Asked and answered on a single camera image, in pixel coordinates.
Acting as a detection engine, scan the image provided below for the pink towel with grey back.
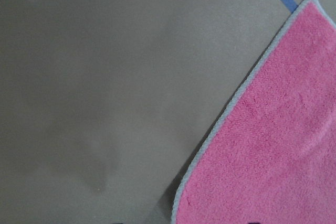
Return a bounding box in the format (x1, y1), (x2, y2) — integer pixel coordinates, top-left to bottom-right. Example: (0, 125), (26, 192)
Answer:
(171, 0), (335, 223)

